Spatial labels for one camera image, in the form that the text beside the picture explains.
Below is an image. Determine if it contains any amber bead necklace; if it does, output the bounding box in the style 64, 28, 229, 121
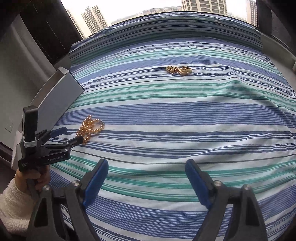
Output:
75, 114, 105, 146

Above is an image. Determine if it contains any gold dark chain bracelet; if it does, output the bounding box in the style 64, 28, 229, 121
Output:
165, 65, 193, 77

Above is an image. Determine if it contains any white fleece sleeve forearm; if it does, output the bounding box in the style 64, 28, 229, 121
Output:
1, 175, 35, 236

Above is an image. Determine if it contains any person's left hand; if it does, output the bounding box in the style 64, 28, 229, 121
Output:
15, 166, 51, 193

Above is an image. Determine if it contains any long white cardboard box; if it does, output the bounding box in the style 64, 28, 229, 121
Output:
10, 66, 85, 169

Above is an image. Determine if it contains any striped blue green bedsheet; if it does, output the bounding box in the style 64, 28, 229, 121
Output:
50, 39, 295, 240

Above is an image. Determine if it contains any striped blue pillow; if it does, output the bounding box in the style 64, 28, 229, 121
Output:
69, 11, 263, 62

